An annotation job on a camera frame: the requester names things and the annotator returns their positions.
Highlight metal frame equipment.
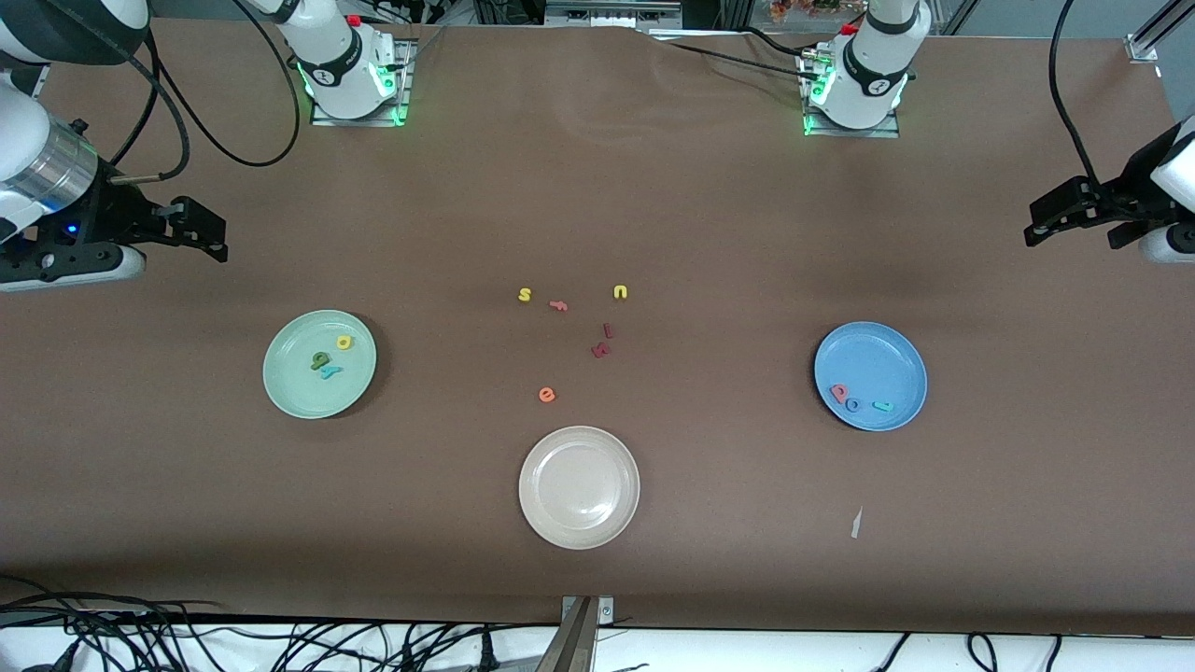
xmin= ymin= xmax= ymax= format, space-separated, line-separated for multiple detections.
xmin=546 ymin=0 xmax=682 ymax=29

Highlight green plate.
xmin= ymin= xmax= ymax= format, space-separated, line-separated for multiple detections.
xmin=262 ymin=309 xmax=378 ymax=420

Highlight tangle of black cables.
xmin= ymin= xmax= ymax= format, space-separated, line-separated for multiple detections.
xmin=0 ymin=577 xmax=561 ymax=672

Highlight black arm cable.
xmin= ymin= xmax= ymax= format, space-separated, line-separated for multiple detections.
xmin=107 ymin=0 xmax=302 ymax=180
xmin=1047 ymin=0 xmax=1103 ymax=192

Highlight brown paper table cover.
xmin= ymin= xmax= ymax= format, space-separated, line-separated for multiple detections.
xmin=0 ymin=17 xmax=1195 ymax=636

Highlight aluminium profile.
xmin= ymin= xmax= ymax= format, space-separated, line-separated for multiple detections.
xmin=1125 ymin=0 xmax=1179 ymax=64

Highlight blue plate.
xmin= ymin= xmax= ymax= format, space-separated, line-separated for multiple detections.
xmin=813 ymin=321 xmax=929 ymax=432

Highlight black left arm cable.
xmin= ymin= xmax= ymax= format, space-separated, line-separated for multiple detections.
xmin=1047 ymin=0 xmax=1103 ymax=192

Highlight beige plate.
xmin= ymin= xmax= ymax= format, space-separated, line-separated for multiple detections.
xmin=518 ymin=426 xmax=641 ymax=551

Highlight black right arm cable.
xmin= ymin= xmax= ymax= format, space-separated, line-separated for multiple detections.
xmin=107 ymin=0 xmax=302 ymax=180

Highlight metal clamp bracket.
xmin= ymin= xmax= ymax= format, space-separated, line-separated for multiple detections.
xmin=534 ymin=595 xmax=617 ymax=672

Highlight orange flowers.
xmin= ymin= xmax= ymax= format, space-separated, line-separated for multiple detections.
xmin=770 ymin=0 xmax=860 ymax=24

